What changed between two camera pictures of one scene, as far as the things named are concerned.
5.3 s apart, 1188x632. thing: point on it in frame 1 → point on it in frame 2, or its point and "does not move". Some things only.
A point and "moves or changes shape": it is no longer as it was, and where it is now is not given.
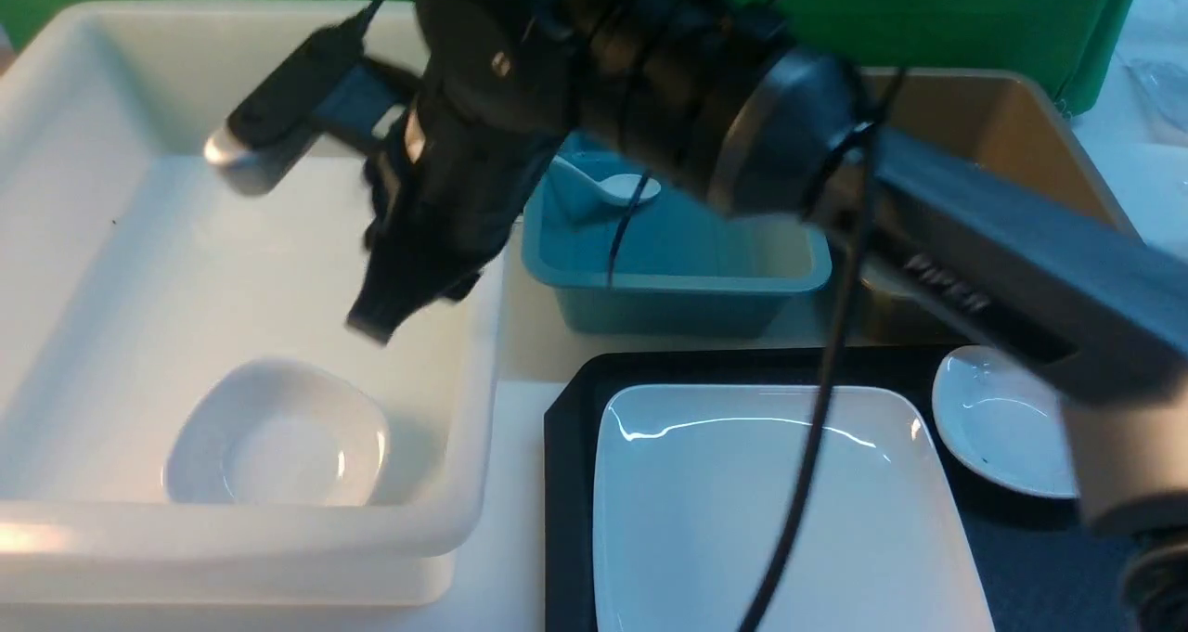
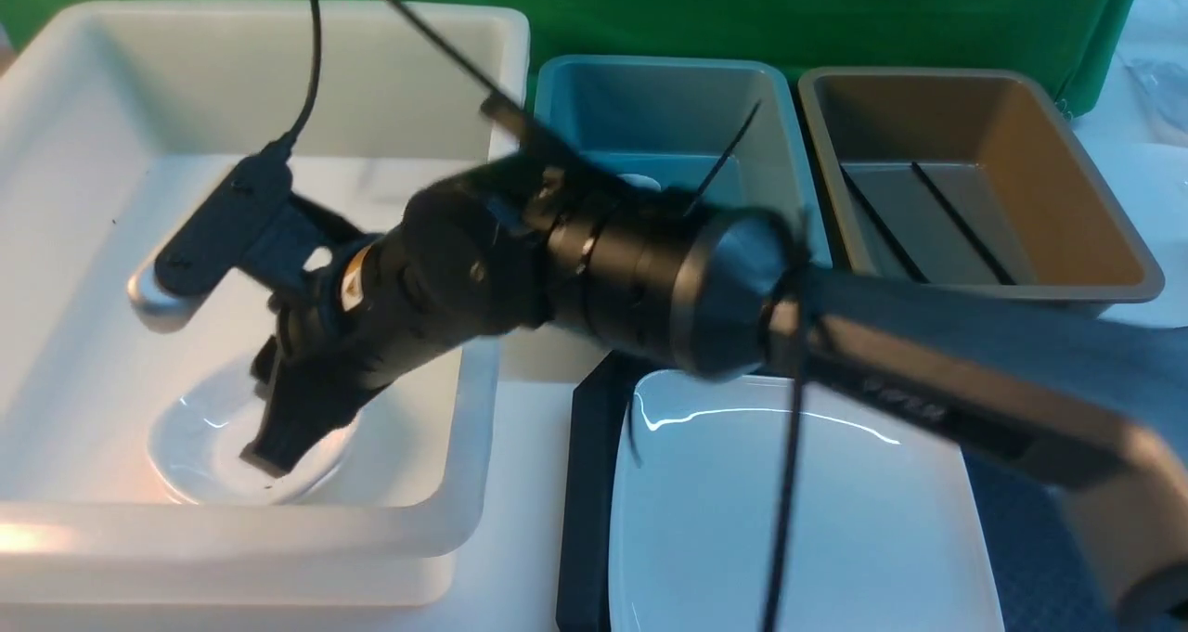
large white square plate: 694,492 does not move
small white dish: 278,432 moves or changes shape
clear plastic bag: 1163,92 does not move
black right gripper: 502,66 → 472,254
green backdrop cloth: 1065,19 does not move
